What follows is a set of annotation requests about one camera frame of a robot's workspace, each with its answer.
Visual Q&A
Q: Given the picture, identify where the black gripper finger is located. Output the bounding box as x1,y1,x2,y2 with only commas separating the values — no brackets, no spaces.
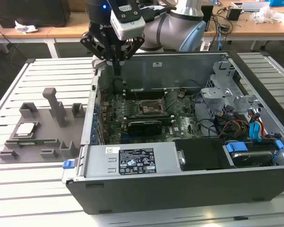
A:
117,37,145,76
80,30,118,77

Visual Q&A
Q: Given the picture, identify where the metal locking lever wire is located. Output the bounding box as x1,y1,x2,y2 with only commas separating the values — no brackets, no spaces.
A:
132,89,144,112

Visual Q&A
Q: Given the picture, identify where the silver CPU chip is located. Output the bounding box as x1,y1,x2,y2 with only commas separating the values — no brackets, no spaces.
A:
15,122,37,138

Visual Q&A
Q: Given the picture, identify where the black computer tower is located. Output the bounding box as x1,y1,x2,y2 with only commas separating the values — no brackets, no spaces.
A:
0,0,71,28

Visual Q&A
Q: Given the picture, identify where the white crumpled paper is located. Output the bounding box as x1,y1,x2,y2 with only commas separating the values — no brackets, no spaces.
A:
14,20,38,34

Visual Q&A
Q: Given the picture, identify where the black graphics card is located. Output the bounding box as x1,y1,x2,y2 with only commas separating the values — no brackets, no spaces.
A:
127,120,163,137

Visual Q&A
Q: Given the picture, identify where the narrow black tower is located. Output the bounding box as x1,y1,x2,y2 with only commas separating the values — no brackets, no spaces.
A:
200,4,214,33

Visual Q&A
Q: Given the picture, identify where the green motherboard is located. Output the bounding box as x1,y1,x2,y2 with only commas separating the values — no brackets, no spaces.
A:
100,88,205,145

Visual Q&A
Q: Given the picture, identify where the silver metal drive cage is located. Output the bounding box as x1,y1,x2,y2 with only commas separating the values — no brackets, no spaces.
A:
200,61,263,119

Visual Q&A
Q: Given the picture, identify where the grey parts rack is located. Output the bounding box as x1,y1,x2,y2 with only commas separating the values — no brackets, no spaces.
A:
0,87,87,165

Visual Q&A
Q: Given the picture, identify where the small black box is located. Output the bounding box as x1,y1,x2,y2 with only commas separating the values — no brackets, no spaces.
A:
226,7,241,21

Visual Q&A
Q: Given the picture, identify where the silver power supply unit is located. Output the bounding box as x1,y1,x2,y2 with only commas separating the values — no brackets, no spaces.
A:
84,141,180,178

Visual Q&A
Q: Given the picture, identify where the blue case release latch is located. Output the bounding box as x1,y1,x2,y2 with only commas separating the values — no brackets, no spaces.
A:
62,160,76,170

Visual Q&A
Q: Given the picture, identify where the silver laptop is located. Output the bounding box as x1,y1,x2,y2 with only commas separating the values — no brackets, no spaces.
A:
241,1,272,12

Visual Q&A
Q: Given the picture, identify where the white plastic bag pile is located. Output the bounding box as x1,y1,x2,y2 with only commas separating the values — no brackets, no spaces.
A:
250,6,279,24

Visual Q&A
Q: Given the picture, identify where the black grey PC case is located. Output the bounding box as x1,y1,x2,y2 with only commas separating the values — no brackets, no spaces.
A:
61,50,284,216

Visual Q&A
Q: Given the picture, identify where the hard disk in blue carrier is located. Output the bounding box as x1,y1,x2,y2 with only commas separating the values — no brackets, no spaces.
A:
223,140,284,168

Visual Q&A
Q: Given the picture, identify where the grey case latch handle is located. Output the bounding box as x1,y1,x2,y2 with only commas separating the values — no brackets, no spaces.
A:
91,58,107,70

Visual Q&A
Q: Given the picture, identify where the wooden desk white frame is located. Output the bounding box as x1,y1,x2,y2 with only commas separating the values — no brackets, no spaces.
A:
201,0,284,52
0,9,138,59

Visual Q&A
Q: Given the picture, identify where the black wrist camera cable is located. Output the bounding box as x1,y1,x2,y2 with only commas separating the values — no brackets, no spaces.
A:
142,3,178,23

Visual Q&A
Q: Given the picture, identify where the blue hanging cable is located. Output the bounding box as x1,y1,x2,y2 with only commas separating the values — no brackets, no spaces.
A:
217,23,222,52

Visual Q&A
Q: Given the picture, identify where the red yellow power wire bundle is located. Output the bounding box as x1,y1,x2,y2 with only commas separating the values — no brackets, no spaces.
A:
221,119,249,138

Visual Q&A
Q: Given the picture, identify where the blue flat data wire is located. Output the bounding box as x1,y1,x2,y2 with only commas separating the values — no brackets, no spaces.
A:
249,120,263,143

